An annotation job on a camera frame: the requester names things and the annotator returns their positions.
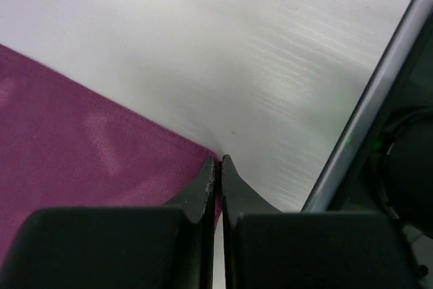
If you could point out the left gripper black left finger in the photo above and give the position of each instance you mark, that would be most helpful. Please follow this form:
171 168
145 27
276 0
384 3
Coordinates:
168 246

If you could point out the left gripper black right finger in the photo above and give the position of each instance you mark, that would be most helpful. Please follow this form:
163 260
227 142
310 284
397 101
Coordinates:
267 248

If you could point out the purple cloth napkin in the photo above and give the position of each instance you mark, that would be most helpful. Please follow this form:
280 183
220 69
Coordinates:
65 145

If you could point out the aluminium frame rail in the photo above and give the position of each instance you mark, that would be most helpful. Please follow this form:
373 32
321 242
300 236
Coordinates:
364 124

